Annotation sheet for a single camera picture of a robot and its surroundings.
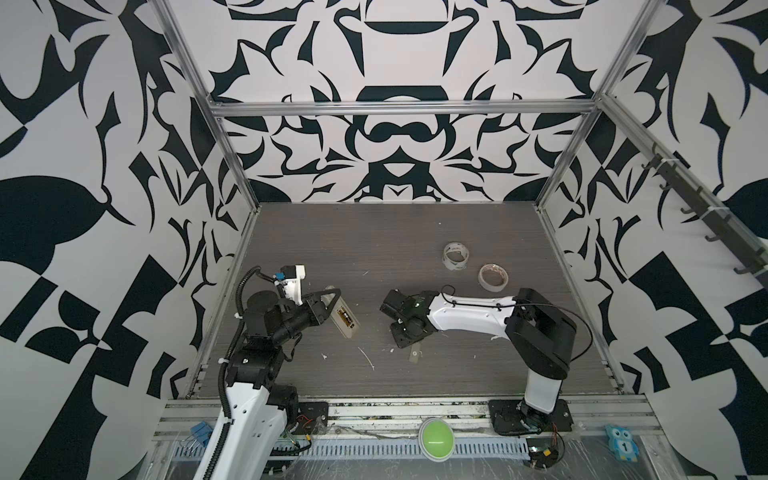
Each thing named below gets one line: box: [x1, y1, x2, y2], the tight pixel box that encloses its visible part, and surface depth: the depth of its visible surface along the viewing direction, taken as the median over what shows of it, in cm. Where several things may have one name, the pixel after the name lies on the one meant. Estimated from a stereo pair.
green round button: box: [418, 417, 455, 463], surface depth 72 cm
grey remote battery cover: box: [408, 344, 420, 364], surface depth 86 cm
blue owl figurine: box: [604, 424, 640, 463], surface depth 71 cm
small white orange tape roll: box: [478, 263, 509, 293], surface depth 101 cm
